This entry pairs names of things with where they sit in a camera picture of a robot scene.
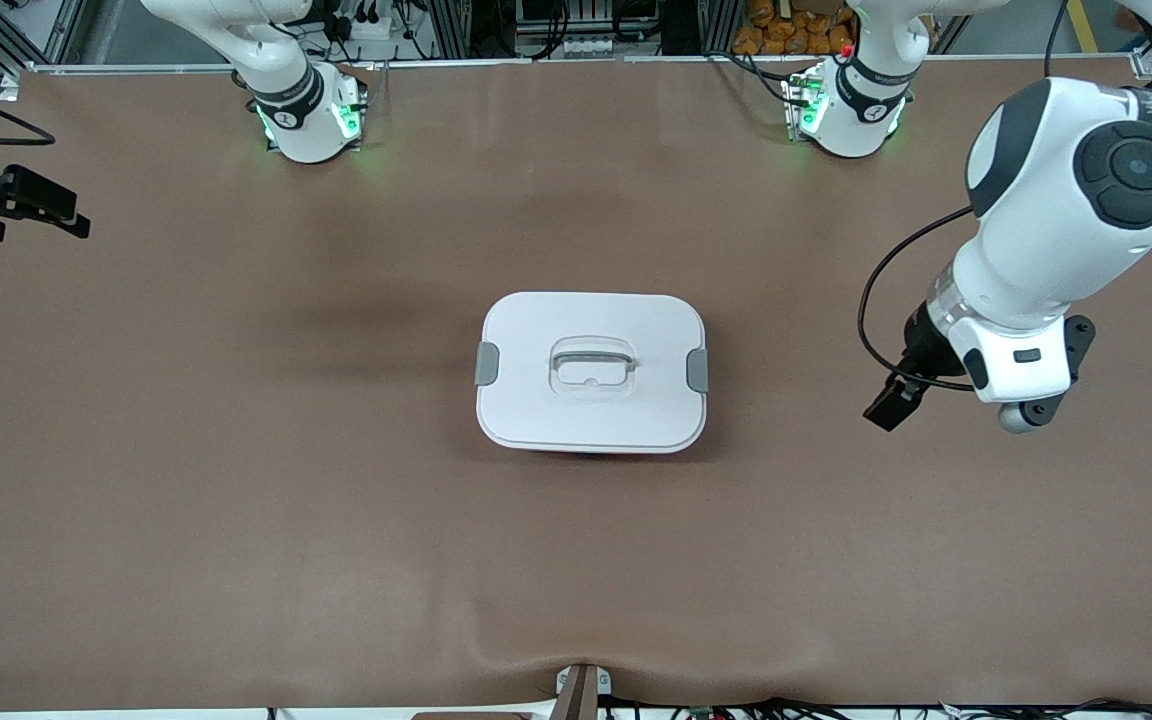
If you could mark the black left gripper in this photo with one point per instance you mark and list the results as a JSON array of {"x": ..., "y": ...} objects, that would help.
[{"x": 922, "y": 349}]

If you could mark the white box lid grey latches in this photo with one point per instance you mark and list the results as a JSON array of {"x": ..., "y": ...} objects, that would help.
[{"x": 526, "y": 410}]

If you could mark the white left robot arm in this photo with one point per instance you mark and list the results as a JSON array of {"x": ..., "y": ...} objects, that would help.
[{"x": 1036, "y": 260}]

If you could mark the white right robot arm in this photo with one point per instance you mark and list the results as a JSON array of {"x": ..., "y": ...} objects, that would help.
[{"x": 306, "y": 120}]

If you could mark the white power strip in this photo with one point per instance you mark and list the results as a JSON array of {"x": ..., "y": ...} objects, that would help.
[{"x": 361, "y": 25}]

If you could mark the pile of orange toys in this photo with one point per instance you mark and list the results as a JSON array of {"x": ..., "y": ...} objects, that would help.
[{"x": 786, "y": 30}]

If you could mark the brown table mat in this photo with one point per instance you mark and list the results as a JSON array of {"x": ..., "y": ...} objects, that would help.
[{"x": 236, "y": 560}]

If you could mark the brown metal table clamp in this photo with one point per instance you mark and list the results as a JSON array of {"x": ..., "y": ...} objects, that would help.
[{"x": 581, "y": 695}]

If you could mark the white terminal block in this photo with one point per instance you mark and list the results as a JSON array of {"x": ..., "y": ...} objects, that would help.
[{"x": 586, "y": 47}]

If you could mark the aluminium corner bracket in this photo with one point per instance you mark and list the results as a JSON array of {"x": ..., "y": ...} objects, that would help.
[{"x": 1146, "y": 66}]

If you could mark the aluminium table edge rail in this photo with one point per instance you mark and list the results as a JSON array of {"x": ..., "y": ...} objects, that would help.
[{"x": 456, "y": 62}]

